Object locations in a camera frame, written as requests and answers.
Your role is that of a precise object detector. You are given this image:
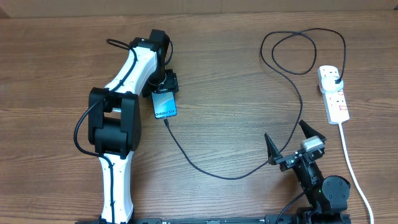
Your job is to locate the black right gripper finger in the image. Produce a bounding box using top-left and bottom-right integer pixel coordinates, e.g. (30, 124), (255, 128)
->
(264, 133), (282, 165)
(298, 119), (326, 142)

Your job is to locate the blue screen Galaxy smartphone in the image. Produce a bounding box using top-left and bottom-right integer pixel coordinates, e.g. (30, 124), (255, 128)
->
(152, 92), (177, 119)

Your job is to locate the black USB charging cable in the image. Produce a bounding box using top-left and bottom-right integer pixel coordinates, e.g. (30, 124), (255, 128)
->
(164, 28), (347, 180)

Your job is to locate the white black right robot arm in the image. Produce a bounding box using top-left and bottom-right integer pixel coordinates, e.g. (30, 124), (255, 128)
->
(264, 120), (351, 224)

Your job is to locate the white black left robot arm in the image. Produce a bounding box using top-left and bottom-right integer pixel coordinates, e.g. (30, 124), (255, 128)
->
(73, 29), (178, 223)

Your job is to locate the white charger plug adapter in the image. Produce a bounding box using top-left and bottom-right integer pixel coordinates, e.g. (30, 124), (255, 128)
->
(319, 77), (344, 94)

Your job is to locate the white power strip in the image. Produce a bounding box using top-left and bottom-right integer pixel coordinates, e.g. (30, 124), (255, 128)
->
(317, 65), (349, 124)

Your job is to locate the white power strip cord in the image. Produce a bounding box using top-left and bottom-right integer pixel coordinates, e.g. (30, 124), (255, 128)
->
(338, 122), (375, 224)

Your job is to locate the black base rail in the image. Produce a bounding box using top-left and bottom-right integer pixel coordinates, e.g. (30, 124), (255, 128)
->
(74, 216), (352, 224)

